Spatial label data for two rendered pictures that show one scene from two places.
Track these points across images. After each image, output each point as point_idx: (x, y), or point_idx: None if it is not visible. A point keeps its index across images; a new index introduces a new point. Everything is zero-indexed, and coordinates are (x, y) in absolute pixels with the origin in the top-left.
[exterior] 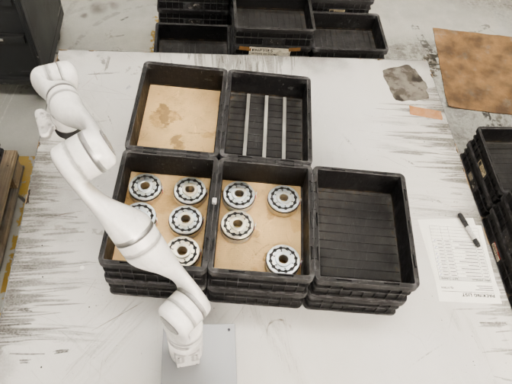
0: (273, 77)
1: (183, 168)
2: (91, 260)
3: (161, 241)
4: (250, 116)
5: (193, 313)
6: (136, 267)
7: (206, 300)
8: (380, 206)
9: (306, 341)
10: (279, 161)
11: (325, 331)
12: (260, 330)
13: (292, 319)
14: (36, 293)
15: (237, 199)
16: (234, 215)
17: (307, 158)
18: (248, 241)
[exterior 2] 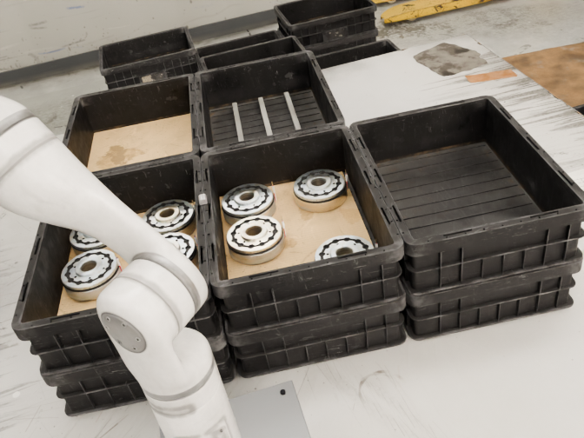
0: (259, 64)
1: (151, 192)
2: (30, 379)
3: (60, 145)
4: (242, 123)
5: (166, 285)
6: (17, 205)
7: (189, 262)
8: (475, 157)
9: (438, 391)
10: (294, 132)
11: (465, 365)
12: (348, 398)
13: (399, 366)
14: None
15: (245, 203)
16: (245, 223)
17: (336, 121)
18: (279, 255)
